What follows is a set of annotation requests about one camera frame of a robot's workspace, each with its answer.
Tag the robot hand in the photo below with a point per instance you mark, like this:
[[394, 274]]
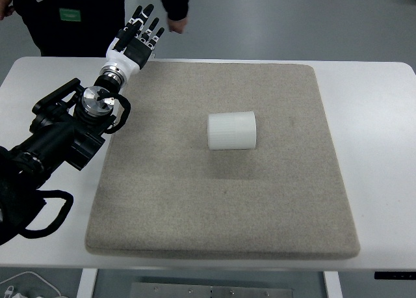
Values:
[[125, 59]]

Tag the white cup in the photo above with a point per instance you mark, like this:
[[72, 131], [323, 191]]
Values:
[[232, 130]]

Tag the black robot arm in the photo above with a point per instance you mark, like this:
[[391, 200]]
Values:
[[48, 138]]

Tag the person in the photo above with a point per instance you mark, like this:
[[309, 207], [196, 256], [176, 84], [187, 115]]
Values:
[[97, 18]]

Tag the person's left hand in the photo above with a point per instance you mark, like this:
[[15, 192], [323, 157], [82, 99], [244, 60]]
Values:
[[178, 25]]

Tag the person's hand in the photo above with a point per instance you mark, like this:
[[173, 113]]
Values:
[[178, 25], [5, 6]]

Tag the person's right hand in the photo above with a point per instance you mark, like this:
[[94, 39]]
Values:
[[5, 6]]

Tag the beige felt mat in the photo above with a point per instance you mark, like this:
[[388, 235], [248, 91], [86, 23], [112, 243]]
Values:
[[227, 197]]

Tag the white table leg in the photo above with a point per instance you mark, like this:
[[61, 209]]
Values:
[[87, 283], [332, 285]]

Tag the grey metal plate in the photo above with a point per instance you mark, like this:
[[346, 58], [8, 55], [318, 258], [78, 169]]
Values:
[[211, 291]]

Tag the black table control panel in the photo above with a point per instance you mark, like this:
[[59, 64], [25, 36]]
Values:
[[395, 275]]

